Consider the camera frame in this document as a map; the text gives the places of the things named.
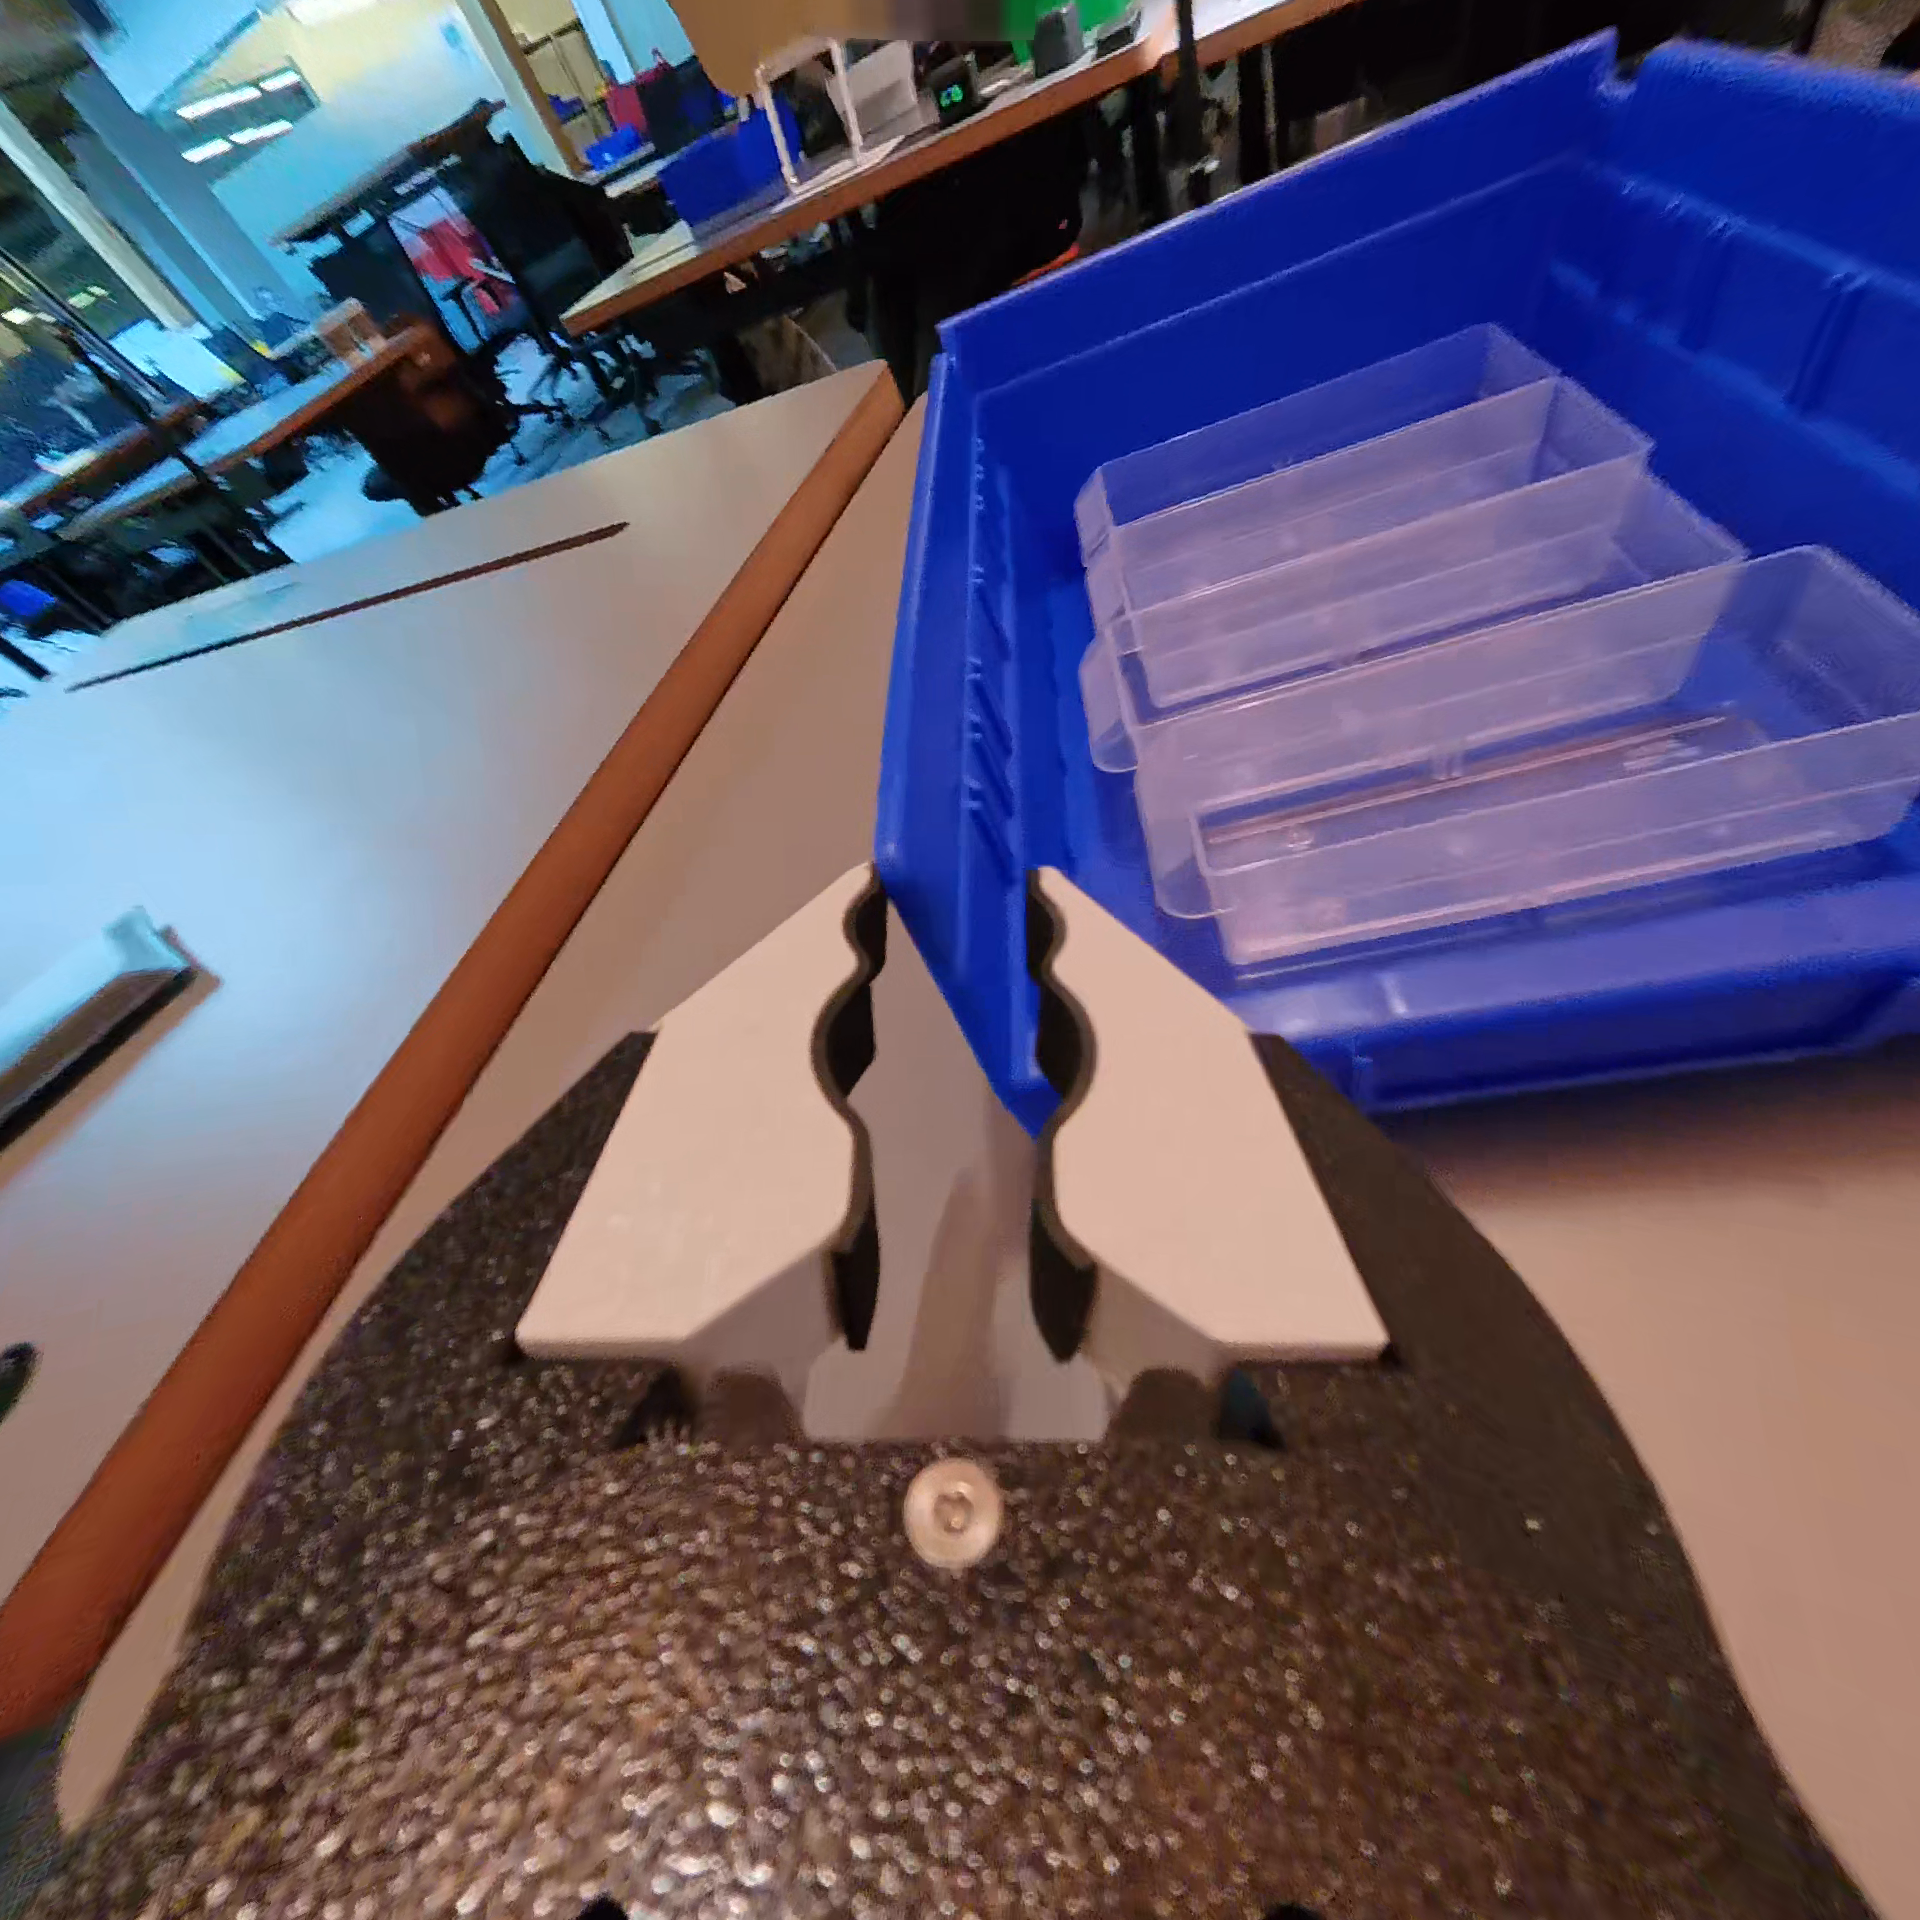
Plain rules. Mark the clear acrylic stand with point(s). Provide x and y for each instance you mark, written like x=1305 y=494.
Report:
x=879 y=89

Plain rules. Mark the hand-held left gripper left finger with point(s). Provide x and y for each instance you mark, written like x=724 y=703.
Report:
x=704 y=1200

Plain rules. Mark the small digital clock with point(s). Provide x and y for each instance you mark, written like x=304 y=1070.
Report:
x=956 y=99

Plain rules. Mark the blue plastic storage bin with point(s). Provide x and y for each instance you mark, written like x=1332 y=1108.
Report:
x=1723 y=225

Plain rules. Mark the black office chair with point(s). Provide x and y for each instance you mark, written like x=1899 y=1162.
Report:
x=510 y=270

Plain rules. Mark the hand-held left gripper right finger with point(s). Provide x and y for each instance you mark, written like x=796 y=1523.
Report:
x=1201 y=1200

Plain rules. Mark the small blue storage bin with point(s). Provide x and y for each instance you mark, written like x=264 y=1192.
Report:
x=713 y=182

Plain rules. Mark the low background table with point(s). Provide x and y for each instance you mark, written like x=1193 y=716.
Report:
x=284 y=411

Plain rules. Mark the dark standing desk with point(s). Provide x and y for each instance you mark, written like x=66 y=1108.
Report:
x=390 y=172

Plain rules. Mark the single clear plastic drawer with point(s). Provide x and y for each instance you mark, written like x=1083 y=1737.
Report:
x=1348 y=518
x=1320 y=435
x=1424 y=630
x=1500 y=840

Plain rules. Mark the wood-edged grey table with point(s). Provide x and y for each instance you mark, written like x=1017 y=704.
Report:
x=375 y=840

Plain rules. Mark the long background table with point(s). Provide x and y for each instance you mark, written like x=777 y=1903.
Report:
x=704 y=255

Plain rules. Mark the silver metal table bracket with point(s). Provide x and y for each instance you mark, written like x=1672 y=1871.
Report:
x=89 y=991

